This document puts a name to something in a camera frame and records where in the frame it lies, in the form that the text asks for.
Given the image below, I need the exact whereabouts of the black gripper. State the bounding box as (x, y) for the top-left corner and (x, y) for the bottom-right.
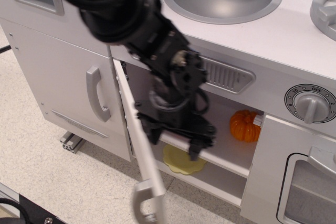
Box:
(134, 100), (216, 161)

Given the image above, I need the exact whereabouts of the white cabinet door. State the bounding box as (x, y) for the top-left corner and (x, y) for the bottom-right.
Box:
(113, 59), (166, 192)

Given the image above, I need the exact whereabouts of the silver cabinet door handle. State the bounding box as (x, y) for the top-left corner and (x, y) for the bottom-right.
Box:
(132, 179), (166, 224)

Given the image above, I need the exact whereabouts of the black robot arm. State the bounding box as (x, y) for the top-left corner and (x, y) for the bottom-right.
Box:
(66, 0), (216, 161)

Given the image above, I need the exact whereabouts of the white toy kitchen cabinet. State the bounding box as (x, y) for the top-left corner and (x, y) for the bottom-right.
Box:
(1, 0), (335, 223)

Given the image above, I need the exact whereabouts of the yellow toy plate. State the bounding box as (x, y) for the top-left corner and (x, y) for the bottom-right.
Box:
(163, 145), (207, 175)

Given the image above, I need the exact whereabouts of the orange toy pumpkin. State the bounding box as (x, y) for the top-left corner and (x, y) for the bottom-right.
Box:
(229, 110), (261, 143)

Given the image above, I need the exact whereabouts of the silver vent grille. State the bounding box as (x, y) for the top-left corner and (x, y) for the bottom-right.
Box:
(201, 56), (256, 94)

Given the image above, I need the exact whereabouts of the aluminium extrusion bar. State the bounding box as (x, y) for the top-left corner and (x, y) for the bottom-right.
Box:
(60, 132), (86, 154)

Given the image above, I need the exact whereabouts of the silver fridge emblem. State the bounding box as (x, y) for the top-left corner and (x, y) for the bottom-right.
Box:
(52, 110), (109, 138)

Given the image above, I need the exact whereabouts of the white fridge door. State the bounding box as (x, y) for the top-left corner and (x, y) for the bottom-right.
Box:
(1, 19), (132, 161)

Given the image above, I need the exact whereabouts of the silver timer knob dial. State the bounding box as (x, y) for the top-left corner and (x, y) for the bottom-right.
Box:
(284, 84), (335, 124)

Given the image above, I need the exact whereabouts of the toy oven door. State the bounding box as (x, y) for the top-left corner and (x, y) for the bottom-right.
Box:
(276, 153), (335, 223)

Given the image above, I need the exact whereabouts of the silver toy faucet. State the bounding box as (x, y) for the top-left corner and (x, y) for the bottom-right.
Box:
(310, 0), (335, 40)

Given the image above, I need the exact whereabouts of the silver fridge door handle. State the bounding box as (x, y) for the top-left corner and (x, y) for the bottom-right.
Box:
(86, 66), (111, 122)

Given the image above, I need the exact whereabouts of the silver oven door handle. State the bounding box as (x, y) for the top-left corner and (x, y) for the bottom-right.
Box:
(307, 146), (335, 179)

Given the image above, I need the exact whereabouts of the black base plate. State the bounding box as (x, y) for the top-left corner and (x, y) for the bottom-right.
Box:
(19, 194), (65, 224)

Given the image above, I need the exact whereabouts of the aluminium frame rail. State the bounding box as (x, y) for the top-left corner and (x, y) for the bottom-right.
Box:
(0, 183), (19, 216)

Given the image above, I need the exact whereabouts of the black cable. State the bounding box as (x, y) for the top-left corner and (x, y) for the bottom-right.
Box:
(0, 197), (31, 224)

